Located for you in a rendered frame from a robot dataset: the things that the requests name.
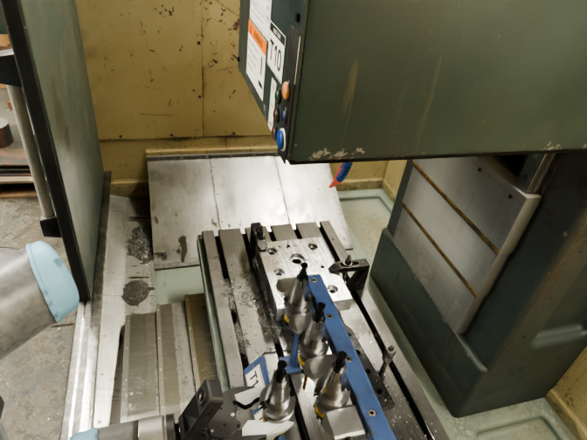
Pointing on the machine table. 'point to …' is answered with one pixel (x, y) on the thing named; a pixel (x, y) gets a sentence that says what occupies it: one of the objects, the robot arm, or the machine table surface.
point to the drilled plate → (342, 300)
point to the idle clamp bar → (371, 374)
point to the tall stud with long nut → (386, 360)
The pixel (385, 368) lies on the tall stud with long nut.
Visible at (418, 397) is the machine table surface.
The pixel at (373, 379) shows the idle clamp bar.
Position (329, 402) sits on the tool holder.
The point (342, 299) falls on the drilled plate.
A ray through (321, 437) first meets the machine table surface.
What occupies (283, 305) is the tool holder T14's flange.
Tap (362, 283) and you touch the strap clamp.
